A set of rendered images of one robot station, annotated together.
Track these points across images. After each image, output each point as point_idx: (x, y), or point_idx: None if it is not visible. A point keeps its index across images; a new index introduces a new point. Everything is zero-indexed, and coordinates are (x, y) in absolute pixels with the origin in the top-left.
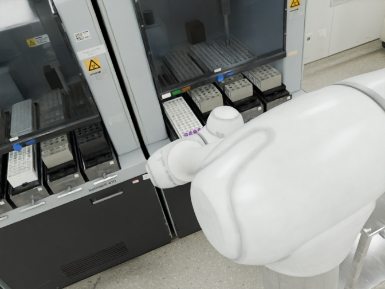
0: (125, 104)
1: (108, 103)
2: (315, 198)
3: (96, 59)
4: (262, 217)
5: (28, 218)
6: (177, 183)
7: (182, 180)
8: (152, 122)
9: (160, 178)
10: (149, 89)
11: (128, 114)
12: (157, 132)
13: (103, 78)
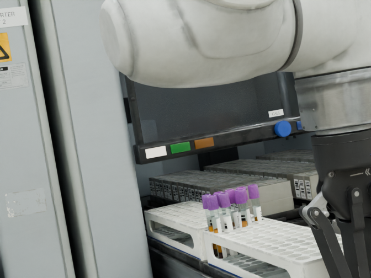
0: (53, 166)
1: (13, 154)
2: None
3: (3, 37)
4: None
5: None
6: (194, 27)
7: (211, 1)
8: (116, 233)
9: (144, 2)
10: (116, 137)
11: (57, 195)
12: (128, 266)
13: (11, 85)
